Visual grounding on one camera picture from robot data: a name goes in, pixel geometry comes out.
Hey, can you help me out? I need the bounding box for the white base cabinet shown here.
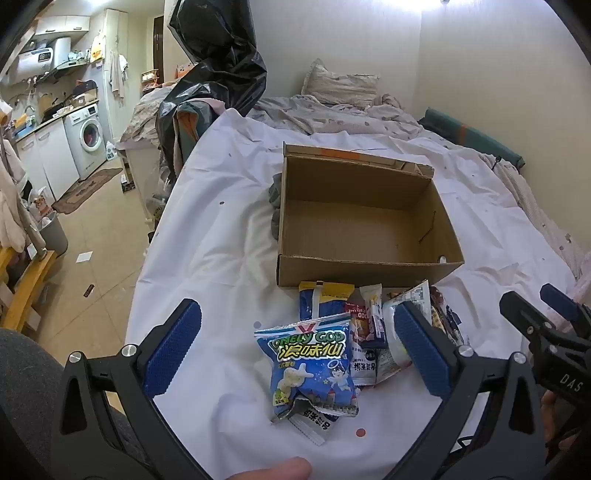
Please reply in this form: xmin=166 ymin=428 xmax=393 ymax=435
xmin=16 ymin=119 xmax=80 ymax=200

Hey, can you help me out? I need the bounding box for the green rolled mat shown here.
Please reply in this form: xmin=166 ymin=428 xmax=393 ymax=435
xmin=418 ymin=107 xmax=525 ymax=174

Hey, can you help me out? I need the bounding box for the brown floor rug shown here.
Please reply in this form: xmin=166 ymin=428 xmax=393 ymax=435
xmin=51 ymin=167 xmax=123 ymax=216

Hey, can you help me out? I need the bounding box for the grey waste bin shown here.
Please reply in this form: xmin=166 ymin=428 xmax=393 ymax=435
xmin=34 ymin=211 xmax=69 ymax=259

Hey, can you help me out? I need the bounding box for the white black-print snack packet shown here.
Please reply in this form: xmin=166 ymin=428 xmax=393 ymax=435
xmin=287 ymin=405 xmax=341 ymax=446
xmin=351 ymin=346 xmax=385 ymax=387

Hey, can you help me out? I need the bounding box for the white washing machine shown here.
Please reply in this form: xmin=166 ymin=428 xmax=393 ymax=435
xmin=62 ymin=104 xmax=110 ymax=182

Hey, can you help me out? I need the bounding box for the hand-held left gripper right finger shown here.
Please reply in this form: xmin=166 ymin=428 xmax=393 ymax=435
xmin=392 ymin=300 xmax=550 ymax=480

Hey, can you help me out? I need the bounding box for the beige checkered pillow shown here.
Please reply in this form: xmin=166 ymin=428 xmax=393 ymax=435
xmin=300 ymin=58 xmax=382 ymax=108

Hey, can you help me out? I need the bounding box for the small red cake packet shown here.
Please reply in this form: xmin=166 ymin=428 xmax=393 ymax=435
xmin=345 ymin=285 xmax=389 ymax=350

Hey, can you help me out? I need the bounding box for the light blue puffed snack bag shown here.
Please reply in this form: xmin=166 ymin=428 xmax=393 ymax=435
xmin=253 ymin=313 xmax=361 ymax=424

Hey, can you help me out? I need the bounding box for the floral cloth pile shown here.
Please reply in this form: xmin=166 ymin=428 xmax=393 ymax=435
xmin=126 ymin=85 xmax=182 ymax=142

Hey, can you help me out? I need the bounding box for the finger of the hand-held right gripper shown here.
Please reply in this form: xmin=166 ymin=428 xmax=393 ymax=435
xmin=499 ymin=290 xmax=562 ymax=352
xmin=540 ymin=284 xmax=591 ymax=326

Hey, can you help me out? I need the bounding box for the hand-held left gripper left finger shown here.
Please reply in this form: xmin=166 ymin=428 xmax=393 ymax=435
xmin=37 ymin=298 xmax=208 ymax=480

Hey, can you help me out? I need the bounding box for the person's right hand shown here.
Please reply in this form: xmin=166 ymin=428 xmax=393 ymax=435
xmin=540 ymin=390 xmax=571 ymax=462

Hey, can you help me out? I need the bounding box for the white hanging towel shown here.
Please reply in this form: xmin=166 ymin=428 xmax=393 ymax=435
xmin=108 ymin=51 xmax=129 ymax=100

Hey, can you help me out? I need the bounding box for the brown cardboard box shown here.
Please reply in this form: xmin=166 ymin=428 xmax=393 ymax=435
xmin=276 ymin=142 xmax=465 ymax=289

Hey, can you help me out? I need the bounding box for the dark brown snack packet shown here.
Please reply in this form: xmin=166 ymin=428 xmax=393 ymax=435
xmin=429 ymin=285 xmax=465 ymax=347

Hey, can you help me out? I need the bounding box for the black plastic bag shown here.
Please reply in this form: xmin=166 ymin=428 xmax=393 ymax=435
xmin=156 ymin=0 xmax=269 ymax=185

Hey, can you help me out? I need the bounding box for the white water heater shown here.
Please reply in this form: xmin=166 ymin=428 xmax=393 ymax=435
xmin=7 ymin=37 xmax=73 ymax=85

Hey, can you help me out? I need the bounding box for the person's left hand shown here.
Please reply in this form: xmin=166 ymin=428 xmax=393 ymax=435
xmin=222 ymin=457 xmax=313 ymax=480

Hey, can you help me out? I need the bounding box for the beige hanging clothing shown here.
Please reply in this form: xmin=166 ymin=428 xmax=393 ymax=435
xmin=0 ymin=138 xmax=29 ymax=253

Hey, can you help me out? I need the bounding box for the person's grey trouser leg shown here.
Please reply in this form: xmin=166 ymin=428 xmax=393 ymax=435
xmin=0 ymin=328 xmax=153 ymax=480

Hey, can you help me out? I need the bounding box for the yellow wooden stool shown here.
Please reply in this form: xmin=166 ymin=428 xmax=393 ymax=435
xmin=0 ymin=244 xmax=59 ymax=331

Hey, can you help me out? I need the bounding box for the floral grey duvet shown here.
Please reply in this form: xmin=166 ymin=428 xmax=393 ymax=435
xmin=245 ymin=92 xmax=462 ymax=148

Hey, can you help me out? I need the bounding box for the white red-edged cracker packet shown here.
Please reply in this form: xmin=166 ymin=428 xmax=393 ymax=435
xmin=376 ymin=279 xmax=433 ymax=385

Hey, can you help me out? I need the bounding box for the white wall cabinet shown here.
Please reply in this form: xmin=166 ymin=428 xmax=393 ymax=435
xmin=34 ymin=14 xmax=91 ymax=38

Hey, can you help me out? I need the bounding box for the dark blue yellow snack bag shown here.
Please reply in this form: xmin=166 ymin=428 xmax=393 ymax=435
xmin=298 ymin=280 xmax=355 ymax=324

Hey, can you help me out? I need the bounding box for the pink cloth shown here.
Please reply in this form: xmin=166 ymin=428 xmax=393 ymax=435
xmin=369 ymin=92 xmax=403 ymax=110

